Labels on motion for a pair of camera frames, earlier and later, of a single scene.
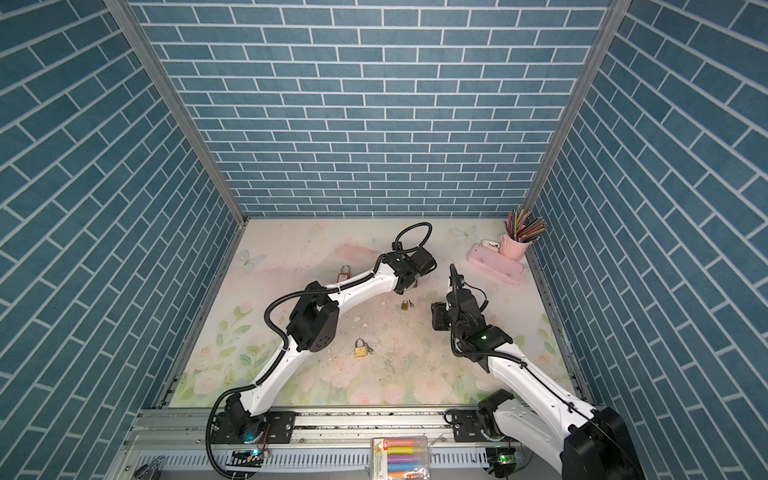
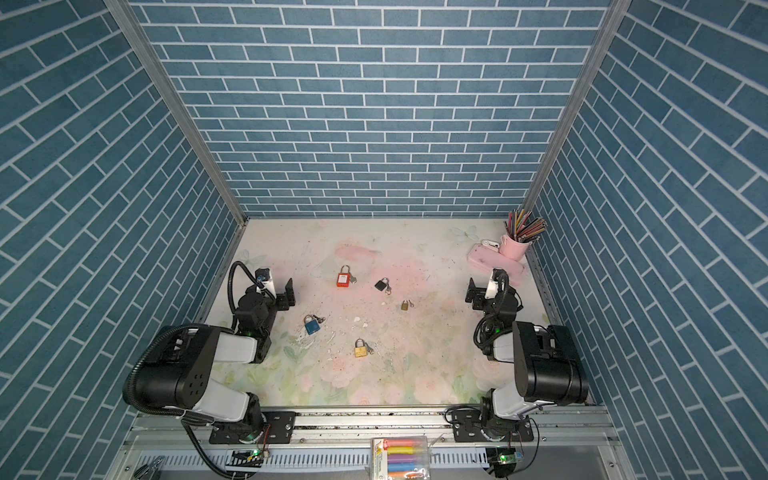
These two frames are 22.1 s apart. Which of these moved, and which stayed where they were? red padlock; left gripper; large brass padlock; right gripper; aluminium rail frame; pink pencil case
Moved: right gripper; left gripper
Stayed: pink pencil case; red padlock; large brass padlock; aluminium rail frame
